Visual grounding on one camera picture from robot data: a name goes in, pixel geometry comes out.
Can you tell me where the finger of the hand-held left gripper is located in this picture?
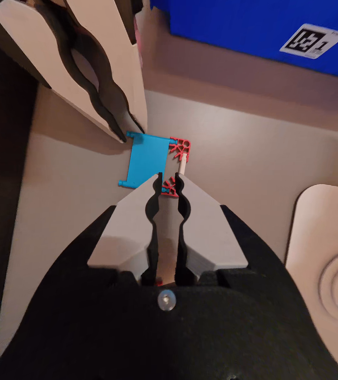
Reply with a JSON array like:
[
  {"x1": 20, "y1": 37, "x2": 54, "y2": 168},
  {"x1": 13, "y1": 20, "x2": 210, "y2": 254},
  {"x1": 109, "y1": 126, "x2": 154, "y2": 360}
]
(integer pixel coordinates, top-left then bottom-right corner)
[
  {"x1": 64, "y1": 0, "x2": 149, "y2": 134},
  {"x1": 0, "y1": 0, "x2": 127, "y2": 144}
]

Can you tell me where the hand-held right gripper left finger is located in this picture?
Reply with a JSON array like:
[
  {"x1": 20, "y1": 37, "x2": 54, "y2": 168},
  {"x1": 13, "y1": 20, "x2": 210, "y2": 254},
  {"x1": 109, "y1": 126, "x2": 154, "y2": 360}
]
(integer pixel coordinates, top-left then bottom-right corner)
[{"x1": 87, "y1": 173, "x2": 163, "y2": 286}]

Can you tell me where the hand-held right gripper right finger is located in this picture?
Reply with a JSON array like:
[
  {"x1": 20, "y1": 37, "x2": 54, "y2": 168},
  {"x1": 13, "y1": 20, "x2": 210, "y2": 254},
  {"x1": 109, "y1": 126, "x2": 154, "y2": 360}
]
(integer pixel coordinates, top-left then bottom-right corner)
[{"x1": 174, "y1": 172, "x2": 249, "y2": 286}]

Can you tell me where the teal plastic panel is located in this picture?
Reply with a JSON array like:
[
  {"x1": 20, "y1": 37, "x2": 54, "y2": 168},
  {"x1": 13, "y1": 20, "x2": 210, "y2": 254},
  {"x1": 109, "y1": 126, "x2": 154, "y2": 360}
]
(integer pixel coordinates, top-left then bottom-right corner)
[{"x1": 119, "y1": 131, "x2": 172, "y2": 189}]

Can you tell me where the blue plastic bin with label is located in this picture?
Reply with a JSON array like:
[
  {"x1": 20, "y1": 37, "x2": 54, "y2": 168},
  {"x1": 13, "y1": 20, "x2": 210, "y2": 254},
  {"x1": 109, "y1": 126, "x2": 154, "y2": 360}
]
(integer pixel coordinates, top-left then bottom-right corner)
[{"x1": 150, "y1": 0, "x2": 338, "y2": 82}]

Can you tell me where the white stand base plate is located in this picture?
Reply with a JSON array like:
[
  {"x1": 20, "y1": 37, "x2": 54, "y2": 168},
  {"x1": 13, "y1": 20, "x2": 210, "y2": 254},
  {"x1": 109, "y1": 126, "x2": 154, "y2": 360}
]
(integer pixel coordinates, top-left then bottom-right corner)
[{"x1": 285, "y1": 184, "x2": 338, "y2": 380}]

